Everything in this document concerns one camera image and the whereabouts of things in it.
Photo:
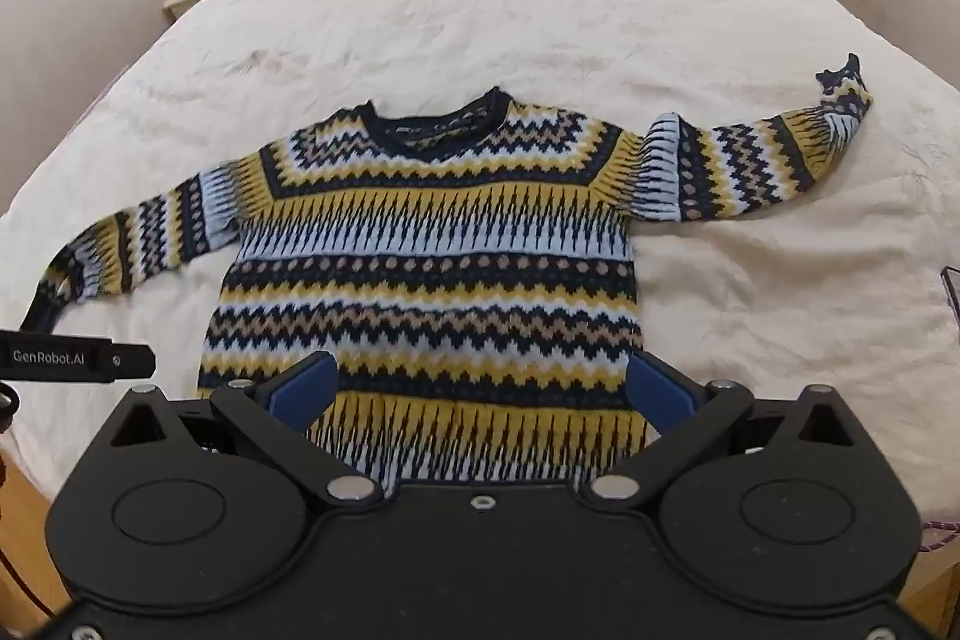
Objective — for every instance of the navy yellow patterned knit sweater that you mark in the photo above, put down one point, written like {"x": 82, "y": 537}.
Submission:
{"x": 427, "y": 250}

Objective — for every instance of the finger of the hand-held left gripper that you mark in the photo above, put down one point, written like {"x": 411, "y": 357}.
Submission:
{"x": 135, "y": 360}

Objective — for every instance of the dark phone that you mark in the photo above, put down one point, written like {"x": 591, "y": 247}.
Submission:
{"x": 952, "y": 295}

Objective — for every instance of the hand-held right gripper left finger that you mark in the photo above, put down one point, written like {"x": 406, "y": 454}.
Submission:
{"x": 304, "y": 394}

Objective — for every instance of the bed with cream blanket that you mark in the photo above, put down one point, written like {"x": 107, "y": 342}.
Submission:
{"x": 487, "y": 10}

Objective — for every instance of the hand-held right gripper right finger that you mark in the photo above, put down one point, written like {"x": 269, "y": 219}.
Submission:
{"x": 660, "y": 394}

